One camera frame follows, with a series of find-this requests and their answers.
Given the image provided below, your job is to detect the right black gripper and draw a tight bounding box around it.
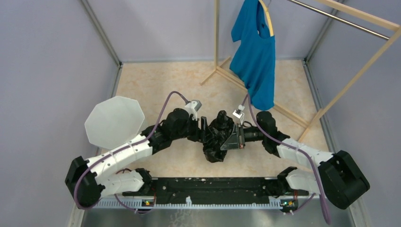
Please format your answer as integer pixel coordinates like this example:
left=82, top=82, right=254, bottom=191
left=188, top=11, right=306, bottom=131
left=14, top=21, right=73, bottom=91
left=220, top=123, right=266, bottom=150

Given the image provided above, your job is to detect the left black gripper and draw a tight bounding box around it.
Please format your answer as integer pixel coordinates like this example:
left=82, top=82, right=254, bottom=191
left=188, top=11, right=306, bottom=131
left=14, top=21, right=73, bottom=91
left=172, top=114, right=215, bottom=143

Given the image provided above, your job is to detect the black plastic trash bag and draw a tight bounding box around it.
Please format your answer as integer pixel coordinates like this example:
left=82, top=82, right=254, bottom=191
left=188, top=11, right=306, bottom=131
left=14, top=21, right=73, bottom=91
left=202, top=110, right=235, bottom=163

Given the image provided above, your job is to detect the white translucent trash bin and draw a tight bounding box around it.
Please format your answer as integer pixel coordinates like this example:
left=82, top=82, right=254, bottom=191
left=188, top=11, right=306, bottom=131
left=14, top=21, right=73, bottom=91
left=84, top=96, right=148, bottom=150

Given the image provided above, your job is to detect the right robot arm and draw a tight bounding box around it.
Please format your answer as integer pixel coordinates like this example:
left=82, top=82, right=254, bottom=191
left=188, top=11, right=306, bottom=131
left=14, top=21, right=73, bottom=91
left=218, top=111, right=370, bottom=210

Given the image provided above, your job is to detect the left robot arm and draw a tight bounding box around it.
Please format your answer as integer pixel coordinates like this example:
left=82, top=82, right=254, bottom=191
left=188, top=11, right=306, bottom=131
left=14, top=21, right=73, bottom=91
left=65, top=108, right=201, bottom=210

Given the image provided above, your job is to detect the blue t-shirt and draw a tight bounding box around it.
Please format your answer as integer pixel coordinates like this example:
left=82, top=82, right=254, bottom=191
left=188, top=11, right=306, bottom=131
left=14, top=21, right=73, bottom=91
left=229, top=0, right=276, bottom=111

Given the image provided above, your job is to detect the wooden clothes hanger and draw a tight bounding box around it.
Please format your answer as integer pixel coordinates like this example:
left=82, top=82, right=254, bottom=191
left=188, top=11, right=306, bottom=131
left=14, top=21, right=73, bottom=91
left=259, top=0, right=274, bottom=37

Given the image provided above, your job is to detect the wooden clothes rack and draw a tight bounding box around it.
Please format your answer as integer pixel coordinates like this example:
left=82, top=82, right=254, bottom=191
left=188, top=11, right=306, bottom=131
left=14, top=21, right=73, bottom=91
left=200, top=0, right=401, bottom=143

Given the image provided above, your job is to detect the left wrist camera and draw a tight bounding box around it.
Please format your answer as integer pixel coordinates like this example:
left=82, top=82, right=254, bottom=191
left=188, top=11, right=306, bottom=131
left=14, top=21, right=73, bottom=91
left=184, top=100, right=202, bottom=121

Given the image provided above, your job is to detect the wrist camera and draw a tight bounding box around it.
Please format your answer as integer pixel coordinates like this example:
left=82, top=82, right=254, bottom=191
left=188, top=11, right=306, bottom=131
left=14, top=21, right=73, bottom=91
left=233, top=105, right=245, bottom=120
left=184, top=100, right=202, bottom=121

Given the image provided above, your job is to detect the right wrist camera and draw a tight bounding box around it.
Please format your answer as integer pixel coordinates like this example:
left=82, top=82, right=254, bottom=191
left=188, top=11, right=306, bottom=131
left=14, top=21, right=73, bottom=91
left=233, top=105, right=245, bottom=120

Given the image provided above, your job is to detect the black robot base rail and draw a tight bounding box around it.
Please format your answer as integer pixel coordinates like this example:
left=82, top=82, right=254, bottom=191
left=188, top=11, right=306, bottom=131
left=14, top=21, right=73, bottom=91
left=94, top=176, right=317, bottom=210

